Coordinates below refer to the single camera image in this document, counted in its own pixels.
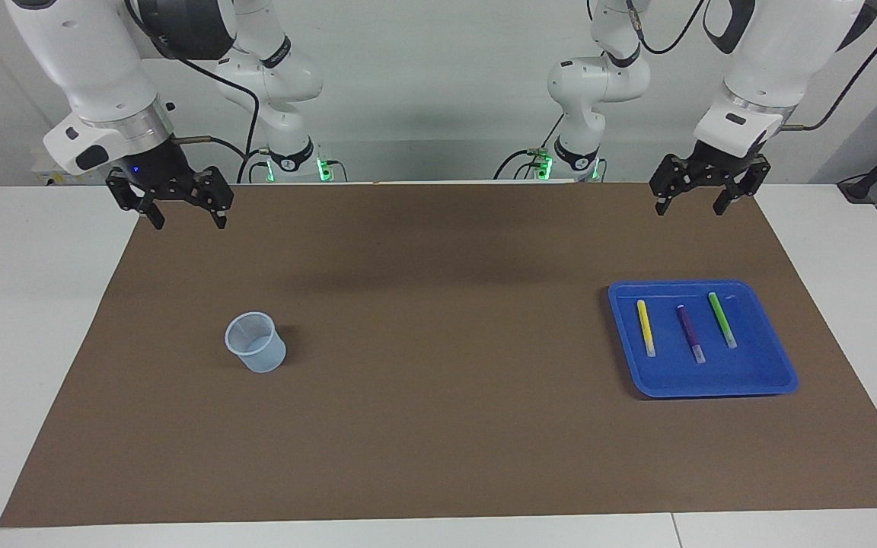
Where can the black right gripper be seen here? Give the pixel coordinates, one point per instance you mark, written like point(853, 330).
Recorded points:
point(161, 171)

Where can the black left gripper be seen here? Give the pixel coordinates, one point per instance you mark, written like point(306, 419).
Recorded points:
point(720, 167)

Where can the green pen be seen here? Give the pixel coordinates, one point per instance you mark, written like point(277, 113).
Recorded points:
point(721, 318)

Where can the purple pen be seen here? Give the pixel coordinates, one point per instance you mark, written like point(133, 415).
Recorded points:
point(689, 331)

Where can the yellow pen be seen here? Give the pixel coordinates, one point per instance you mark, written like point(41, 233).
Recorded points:
point(645, 327)

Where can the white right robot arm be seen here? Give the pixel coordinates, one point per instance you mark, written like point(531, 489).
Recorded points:
point(81, 61)

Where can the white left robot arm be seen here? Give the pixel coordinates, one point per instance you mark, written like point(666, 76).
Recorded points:
point(773, 53)

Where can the translucent plastic cup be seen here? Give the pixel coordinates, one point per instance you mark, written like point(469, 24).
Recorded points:
point(259, 354)

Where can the blue plastic tray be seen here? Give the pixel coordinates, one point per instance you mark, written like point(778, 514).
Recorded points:
point(743, 373)

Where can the brown table mat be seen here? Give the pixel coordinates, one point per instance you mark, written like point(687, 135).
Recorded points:
point(438, 380)

